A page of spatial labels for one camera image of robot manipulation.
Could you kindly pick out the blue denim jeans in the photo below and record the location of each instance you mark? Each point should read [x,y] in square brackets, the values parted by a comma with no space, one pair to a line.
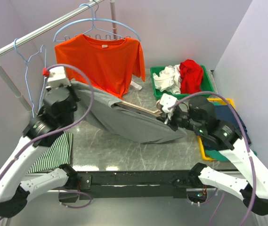
[224,113]

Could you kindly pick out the orange t shirt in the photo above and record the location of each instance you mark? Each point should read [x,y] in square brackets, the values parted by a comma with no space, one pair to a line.
[108,64]

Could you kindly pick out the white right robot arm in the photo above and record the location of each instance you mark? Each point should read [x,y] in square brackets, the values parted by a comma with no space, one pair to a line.
[225,138]

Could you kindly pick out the grey adidas t shirt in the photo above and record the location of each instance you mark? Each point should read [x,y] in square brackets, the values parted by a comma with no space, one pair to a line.
[106,114]

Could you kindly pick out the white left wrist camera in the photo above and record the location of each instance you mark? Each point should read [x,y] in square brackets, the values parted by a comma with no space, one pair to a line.
[56,77]

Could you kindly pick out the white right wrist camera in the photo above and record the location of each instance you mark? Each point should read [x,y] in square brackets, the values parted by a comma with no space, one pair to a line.
[167,105]

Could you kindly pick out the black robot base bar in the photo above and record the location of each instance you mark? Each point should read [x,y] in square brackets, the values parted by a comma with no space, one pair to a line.
[134,184]

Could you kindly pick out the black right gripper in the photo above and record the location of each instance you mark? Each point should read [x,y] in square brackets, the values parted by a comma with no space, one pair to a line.
[171,123]

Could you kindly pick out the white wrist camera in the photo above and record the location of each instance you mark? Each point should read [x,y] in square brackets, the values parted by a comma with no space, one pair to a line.
[56,77]
[167,105]

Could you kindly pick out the yellow plastic bin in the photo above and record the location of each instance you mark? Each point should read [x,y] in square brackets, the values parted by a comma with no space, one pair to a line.
[211,155]

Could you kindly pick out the white t shirt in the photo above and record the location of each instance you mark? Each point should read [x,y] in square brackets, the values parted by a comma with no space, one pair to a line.
[168,79]

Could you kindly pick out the green white striped cloth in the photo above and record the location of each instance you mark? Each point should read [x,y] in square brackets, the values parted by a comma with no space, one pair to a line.
[58,154]

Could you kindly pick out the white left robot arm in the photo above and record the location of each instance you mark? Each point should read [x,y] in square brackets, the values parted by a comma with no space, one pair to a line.
[38,136]

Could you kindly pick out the wooden hanger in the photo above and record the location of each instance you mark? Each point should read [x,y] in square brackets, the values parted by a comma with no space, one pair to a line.
[139,109]

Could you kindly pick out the green plastic bin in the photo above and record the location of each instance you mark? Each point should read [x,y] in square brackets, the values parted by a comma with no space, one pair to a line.
[206,84]

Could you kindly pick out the red t shirt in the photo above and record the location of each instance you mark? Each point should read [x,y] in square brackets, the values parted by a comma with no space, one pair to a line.
[191,75]

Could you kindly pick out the silver clothes rack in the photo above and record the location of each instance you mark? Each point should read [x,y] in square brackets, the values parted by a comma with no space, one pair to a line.
[18,42]

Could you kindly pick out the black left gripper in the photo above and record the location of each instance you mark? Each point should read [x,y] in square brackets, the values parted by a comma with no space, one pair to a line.
[75,98]

